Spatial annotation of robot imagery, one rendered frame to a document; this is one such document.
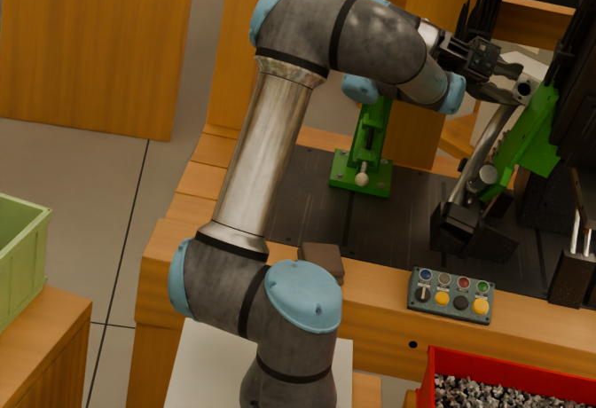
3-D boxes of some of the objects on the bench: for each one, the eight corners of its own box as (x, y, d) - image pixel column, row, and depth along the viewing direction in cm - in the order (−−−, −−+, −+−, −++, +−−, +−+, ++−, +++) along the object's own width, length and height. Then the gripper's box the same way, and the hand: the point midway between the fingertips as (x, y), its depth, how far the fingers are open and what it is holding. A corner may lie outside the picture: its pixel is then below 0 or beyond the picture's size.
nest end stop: (462, 240, 220) (472, 234, 215) (436, 227, 219) (445, 220, 214) (464, 235, 221) (474, 228, 216) (437, 222, 220) (447, 215, 215)
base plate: (828, 368, 210) (833, 359, 209) (260, 247, 212) (261, 238, 211) (771, 252, 247) (774, 244, 246) (286, 150, 249) (288, 141, 248)
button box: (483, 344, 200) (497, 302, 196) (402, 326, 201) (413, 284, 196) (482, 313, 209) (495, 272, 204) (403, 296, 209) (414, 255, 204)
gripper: (431, 64, 204) (532, 113, 207) (451, 11, 206) (552, 60, 209) (416, 75, 212) (513, 121, 215) (435, 25, 215) (532, 72, 218)
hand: (520, 92), depth 215 cm, fingers open, 3 cm apart
